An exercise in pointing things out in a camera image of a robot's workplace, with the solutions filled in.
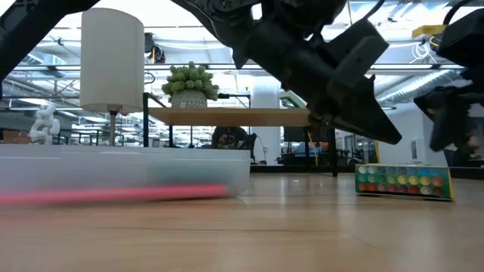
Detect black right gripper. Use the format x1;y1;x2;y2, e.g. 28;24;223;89
414;85;484;152

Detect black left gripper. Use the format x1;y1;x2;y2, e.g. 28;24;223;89
232;18;402;146

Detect yellow green crayon box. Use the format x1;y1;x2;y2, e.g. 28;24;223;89
354;163;455;202

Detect pink pencil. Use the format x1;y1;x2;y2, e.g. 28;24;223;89
0;184;228;207

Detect person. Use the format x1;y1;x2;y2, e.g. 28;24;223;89
464;135;483;159
210;126;258;150

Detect mint green stapler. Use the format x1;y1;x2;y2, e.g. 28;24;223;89
278;89;309;110

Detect white round column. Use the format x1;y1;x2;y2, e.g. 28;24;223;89
251;77;283;163

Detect wooden shelf riser black legs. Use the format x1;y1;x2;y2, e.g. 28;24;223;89
142;92;339;178

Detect green potted succulent plant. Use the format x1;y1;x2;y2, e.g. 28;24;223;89
161;61;220;110

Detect black hanging device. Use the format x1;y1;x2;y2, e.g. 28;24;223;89
144;32;166;64

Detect clear plastic pencil box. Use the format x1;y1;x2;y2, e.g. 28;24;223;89
0;144;252;199

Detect white shade table lamp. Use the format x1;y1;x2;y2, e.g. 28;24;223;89
79;8;145;147

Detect white robot figure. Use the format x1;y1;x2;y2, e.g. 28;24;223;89
29;104;61;144

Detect brown cardboard box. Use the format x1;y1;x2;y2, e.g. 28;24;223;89
2;131;31;144

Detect white wall dispenser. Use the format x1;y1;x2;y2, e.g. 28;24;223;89
411;138;427;164

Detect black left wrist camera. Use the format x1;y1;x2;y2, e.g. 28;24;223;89
321;18;390;95

